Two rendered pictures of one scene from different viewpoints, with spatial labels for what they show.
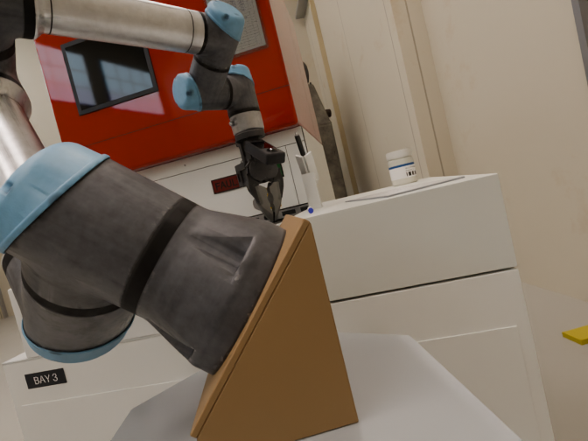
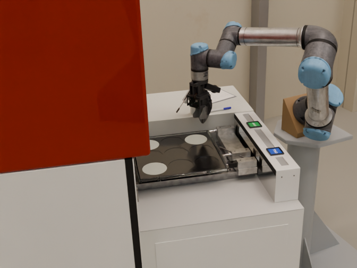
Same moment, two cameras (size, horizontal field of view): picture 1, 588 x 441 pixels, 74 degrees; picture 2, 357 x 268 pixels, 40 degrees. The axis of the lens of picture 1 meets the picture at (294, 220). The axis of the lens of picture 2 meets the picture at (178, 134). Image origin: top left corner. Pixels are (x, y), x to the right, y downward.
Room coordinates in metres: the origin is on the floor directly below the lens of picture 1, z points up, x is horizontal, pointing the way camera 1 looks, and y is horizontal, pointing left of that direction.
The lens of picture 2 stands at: (1.72, 1.90, 1.88)
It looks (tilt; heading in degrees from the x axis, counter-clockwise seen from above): 26 degrees down; 250
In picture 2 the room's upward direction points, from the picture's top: 2 degrees counter-clockwise
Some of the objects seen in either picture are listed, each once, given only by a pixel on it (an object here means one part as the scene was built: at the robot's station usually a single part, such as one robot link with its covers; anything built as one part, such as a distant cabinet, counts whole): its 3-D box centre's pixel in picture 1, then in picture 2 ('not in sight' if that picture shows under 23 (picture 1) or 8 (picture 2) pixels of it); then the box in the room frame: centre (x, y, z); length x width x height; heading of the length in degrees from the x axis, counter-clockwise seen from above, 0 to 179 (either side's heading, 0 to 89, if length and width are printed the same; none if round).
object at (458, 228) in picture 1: (381, 223); (181, 116); (0.93, -0.20, 0.89); 0.62 x 0.35 x 0.14; 169
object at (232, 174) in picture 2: not in sight; (196, 178); (1.06, 0.29, 0.84); 0.50 x 0.02 x 0.03; 169
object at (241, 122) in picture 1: (246, 125); (200, 74); (0.93, 0.06, 1.19); 0.08 x 0.08 x 0.05
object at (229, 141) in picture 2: not in sight; (235, 151); (0.83, 0.19, 0.87); 0.36 x 0.08 x 0.03; 79
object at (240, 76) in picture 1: (238, 92); (200, 57); (0.93, 0.06, 1.27); 0.09 x 0.08 x 0.11; 132
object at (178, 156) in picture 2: not in sight; (176, 153); (1.09, 0.16, 0.90); 0.34 x 0.34 x 0.01; 79
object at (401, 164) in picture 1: (402, 167); not in sight; (1.11, -0.33, 1.01); 0.07 x 0.07 x 0.10
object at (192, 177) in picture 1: (200, 214); (124, 155); (1.35, 0.31, 1.02); 0.81 x 0.03 x 0.40; 79
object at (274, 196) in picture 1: (271, 201); (197, 114); (0.94, 0.04, 1.01); 0.06 x 0.03 x 0.09; 30
